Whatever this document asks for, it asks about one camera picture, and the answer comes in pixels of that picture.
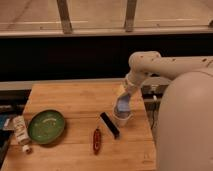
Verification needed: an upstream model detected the black rectangular bar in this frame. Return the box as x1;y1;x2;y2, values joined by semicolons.
100;112;120;139

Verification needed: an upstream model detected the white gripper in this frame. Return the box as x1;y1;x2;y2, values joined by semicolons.
116;71;147;109

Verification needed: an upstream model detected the white tube with cap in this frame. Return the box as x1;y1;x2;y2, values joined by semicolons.
12;116;32;154

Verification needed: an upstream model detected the green bowl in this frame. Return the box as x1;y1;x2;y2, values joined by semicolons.
28;109;66;145

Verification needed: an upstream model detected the right metal railing post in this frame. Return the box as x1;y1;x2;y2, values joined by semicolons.
124;0;137;32

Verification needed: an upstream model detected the metal railing post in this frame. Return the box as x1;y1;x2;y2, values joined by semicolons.
124;0;137;32
57;0;72;34

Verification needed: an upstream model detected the left metal railing post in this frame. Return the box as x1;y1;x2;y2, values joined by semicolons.
57;0;72;34

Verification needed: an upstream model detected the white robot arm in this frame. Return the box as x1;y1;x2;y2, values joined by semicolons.
114;51;213;171

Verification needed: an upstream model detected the red pocket knife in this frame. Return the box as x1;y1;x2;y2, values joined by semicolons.
93;128;102;155

